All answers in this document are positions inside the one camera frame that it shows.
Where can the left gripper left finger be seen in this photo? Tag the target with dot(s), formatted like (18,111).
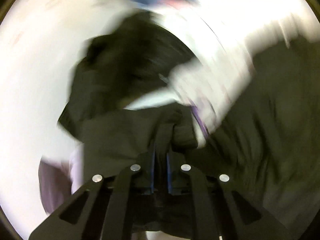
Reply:
(116,200)

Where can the black garment pile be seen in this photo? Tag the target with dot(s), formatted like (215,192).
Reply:
(119,67)

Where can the black puffer jacket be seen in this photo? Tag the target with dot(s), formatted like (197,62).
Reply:
(268,141)

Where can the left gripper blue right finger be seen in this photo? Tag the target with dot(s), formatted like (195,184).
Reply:
(205,207)

